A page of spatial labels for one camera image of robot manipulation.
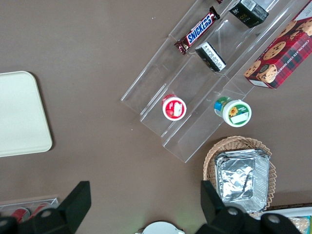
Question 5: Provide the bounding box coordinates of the red lid yogurt cup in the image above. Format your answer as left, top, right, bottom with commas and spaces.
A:
161, 93, 187, 121

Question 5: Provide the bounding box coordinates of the white plastic snack bin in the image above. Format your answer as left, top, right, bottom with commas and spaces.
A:
247, 207, 312, 234

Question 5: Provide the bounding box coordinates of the green lid sunflower cup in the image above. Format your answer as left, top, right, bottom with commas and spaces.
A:
214, 96, 253, 128

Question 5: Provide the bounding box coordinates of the clear acrylic tiered display stand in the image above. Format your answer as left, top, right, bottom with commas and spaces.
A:
120, 0, 305, 163

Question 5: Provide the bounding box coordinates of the wicker basket holding foil containers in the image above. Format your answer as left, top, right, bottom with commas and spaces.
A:
203, 136, 277, 219

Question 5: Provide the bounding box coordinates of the red tartan cookie box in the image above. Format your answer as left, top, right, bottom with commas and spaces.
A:
243, 0, 312, 90

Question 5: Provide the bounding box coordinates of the cream rectangular serving tray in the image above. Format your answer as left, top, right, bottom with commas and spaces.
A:
0, 71, 53, 158

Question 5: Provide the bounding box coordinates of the red cola bottle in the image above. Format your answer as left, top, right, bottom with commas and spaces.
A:
31, 202, 53, 215
11, 207, 31, 222

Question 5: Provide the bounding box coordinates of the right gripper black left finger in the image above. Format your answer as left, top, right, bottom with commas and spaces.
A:
17, 180, 92, 234

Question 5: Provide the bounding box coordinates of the small black carton box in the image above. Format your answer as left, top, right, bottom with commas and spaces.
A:
229, 0, 270, 29
195, 41, 227, 73

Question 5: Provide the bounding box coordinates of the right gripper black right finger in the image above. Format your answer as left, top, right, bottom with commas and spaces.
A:
196, 180, 259, 234

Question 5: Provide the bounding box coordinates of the large clear cookie snack pack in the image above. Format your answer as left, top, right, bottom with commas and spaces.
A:
289, 216, 312, 234

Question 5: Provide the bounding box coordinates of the stack of foil containers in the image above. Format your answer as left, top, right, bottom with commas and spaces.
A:
214, 149, 271, 213

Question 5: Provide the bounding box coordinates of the clear acrylic bottle rack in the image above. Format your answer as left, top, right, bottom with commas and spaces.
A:
0, 194, 60, 220

